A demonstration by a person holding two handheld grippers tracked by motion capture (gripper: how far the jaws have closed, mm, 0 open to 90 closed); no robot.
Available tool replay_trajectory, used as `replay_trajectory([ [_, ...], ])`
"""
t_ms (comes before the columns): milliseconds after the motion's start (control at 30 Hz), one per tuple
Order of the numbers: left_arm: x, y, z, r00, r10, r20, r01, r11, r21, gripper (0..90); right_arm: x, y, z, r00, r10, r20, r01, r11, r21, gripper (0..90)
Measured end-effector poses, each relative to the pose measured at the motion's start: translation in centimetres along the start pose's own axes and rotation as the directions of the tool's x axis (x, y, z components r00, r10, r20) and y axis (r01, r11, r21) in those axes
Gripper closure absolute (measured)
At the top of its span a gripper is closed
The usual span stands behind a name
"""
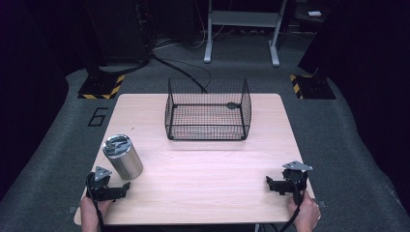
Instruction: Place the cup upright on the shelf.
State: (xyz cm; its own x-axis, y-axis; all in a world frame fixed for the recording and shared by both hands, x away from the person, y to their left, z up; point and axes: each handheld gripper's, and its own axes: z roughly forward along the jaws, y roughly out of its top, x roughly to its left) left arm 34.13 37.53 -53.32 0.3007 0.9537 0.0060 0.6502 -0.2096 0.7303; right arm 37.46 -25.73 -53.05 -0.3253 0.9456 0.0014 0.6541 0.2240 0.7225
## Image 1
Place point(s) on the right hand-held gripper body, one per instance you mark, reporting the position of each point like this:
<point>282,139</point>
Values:
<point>296,178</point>

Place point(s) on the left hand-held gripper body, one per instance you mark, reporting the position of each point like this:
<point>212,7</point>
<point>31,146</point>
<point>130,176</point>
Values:
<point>100,182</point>

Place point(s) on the steel tumbler with lid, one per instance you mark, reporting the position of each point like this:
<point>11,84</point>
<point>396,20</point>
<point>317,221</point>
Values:
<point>124,158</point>

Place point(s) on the person's left hand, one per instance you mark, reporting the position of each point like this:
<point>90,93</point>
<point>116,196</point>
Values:
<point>91,211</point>

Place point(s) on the person's right hand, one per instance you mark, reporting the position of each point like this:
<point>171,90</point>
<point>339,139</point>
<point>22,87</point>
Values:
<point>306,214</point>

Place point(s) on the dark cabinet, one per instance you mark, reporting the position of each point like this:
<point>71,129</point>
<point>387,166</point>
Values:
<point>117,29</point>

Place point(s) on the white metal stand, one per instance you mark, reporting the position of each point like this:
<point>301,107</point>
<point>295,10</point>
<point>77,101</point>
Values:
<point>245,19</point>

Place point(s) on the small white box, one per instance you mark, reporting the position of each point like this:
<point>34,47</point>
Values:
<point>314,13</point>

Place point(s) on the black yellow striped base plate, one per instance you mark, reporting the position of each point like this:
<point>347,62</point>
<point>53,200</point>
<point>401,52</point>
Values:
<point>311,87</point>
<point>102,86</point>

